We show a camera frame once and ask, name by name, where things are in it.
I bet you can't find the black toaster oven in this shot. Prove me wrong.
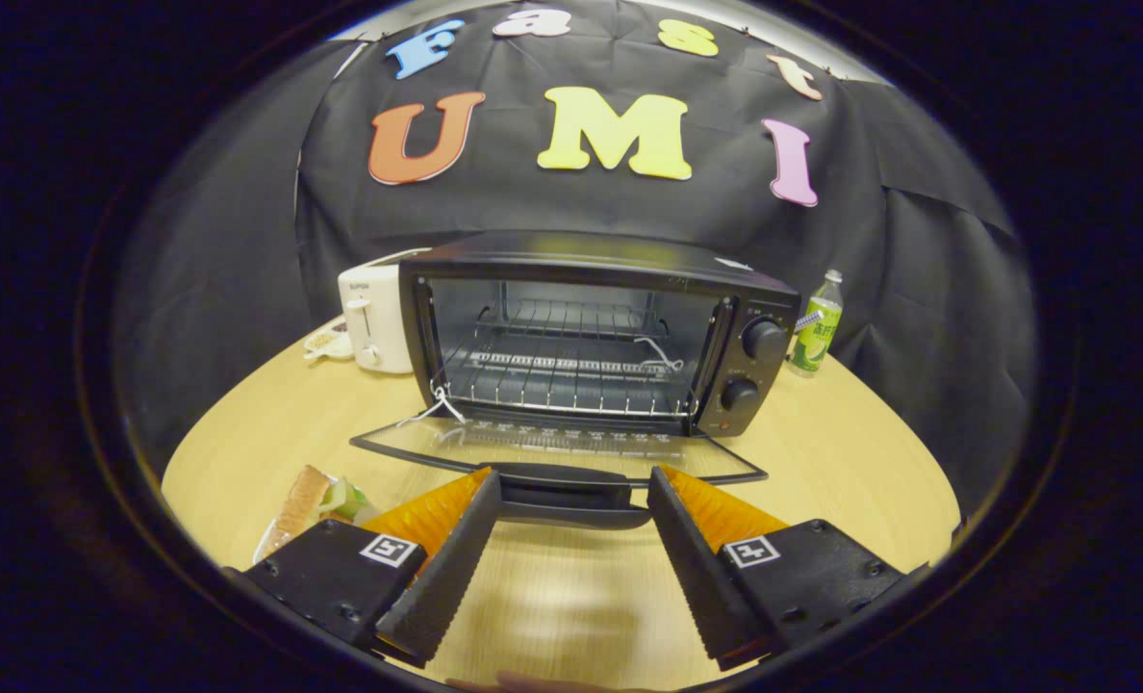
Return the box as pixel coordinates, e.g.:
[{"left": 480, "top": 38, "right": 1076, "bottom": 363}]
[{"left": 349, "top": 229, "right": 802, "bottom": 531}]

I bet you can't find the white pop-up toaster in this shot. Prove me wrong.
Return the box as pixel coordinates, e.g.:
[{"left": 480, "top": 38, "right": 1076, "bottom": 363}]
[{"left": 337, "top": 248, "right": 434, "bottom": 375}]

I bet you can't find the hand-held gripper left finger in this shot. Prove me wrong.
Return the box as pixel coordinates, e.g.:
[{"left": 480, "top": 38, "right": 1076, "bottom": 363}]
[{"left": 242, "top": 467, "right": 504, "bottom": 669}]

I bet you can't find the white plate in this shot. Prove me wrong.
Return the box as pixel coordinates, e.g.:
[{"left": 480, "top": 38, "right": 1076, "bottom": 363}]
[{"left": 251, "top": 472, "right": 382, "bottom": 568}]

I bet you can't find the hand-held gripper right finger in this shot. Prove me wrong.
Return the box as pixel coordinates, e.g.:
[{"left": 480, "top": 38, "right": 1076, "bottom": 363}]
[{"left": 647, "top": 465, "right": 930, "bottom": 672}]

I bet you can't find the small snack dish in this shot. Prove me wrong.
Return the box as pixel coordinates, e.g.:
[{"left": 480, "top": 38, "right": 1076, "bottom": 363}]
[{"left": 301, "top": 321, "right": 357, "bottom": 364}]

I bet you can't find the green label drink bottle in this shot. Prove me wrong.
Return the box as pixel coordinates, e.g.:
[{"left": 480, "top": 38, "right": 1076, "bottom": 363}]
[{"left": 787, "top": 269, "right": 845, "bottom": 379}]

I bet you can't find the sandwich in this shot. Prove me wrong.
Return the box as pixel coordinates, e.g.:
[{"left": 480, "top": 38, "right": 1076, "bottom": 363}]
[{"left": 262, "top": 465, "right": 380, "bottom": 557}]

